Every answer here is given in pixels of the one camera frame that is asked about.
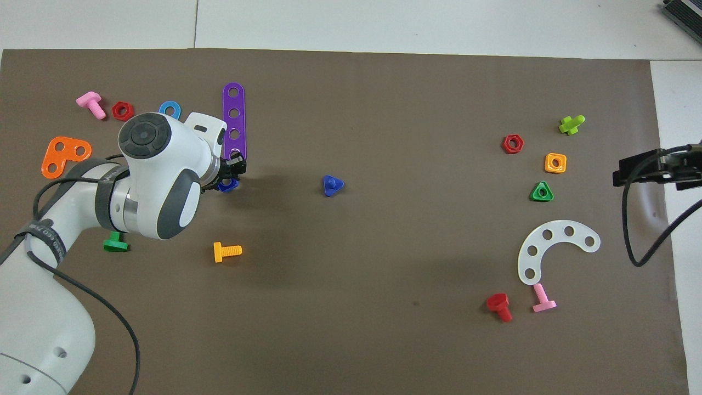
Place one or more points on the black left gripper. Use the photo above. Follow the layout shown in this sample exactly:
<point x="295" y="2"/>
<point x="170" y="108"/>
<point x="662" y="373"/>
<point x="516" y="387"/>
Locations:
<point x="237" y="164"/>

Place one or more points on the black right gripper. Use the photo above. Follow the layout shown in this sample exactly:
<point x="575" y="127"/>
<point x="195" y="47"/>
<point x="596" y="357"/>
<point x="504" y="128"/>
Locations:
<point x="644" y="169"/>

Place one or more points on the blue square plastic nut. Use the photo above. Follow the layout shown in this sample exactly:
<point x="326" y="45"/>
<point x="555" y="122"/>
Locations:
<point x="226" y="188"/>

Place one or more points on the blue triangle-head plastic screw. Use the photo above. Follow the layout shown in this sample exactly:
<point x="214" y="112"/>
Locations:
<point x="332" y="189"/>

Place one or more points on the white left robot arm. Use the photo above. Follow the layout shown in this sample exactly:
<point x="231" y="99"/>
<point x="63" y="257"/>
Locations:
<point x="159" y="181"/>

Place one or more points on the lime cross-head plastic screw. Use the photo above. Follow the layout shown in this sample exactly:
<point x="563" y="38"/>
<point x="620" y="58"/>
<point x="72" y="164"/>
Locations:
<point x="570" y="125"/>

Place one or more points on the orange square plastic nut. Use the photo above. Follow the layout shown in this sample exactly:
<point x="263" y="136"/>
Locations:
<point x="548" y="167"/>

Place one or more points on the orange-yellow plastic screw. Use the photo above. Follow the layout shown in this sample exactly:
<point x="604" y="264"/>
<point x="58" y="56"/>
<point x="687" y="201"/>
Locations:
<point x="230" y="251"/>

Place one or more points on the green triangular plastic nut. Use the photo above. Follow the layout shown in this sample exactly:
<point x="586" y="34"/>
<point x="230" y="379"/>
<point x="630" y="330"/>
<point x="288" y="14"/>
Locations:
<point x="535" y="197"/>

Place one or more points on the red hexagonal plastic nut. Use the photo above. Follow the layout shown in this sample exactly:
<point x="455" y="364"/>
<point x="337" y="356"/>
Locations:
<point x="505" y="145"/>
<point x="115" y="112"/>

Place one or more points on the pink plastic screw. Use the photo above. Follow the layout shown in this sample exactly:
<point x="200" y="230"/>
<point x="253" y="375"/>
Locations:
<point x="89" y="100"/>
<point x="540" y="293"/>

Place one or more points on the dark green plastic screw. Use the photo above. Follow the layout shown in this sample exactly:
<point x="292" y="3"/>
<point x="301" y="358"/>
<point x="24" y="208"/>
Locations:
<point x="115" y="246"/>

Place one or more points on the red hex-head plastic screw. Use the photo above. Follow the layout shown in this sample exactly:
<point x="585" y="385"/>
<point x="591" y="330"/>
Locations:
<point x="497" y="302"/>

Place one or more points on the purple four-hole plastic strip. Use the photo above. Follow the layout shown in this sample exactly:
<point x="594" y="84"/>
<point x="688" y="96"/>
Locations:
<point x="234" y="102"/>

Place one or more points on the white curved five-hole strip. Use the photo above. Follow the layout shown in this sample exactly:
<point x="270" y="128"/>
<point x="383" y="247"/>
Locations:
<point x="558" y="229"/>

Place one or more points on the blue two-hole plastic strip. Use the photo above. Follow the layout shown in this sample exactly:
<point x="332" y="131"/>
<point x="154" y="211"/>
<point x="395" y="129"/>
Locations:
<point x="162" y="111"/>

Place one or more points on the orange three-hole corner plate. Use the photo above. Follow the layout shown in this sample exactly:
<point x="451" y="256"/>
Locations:
<point x="67" y="148"/>

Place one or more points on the grey ribbed metal device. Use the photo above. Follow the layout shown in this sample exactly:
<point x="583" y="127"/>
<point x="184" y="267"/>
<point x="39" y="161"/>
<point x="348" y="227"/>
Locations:
<point x="685" y="11"/>

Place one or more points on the brown table mat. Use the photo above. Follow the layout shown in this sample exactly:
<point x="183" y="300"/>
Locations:
<point x="351" y="302"/>

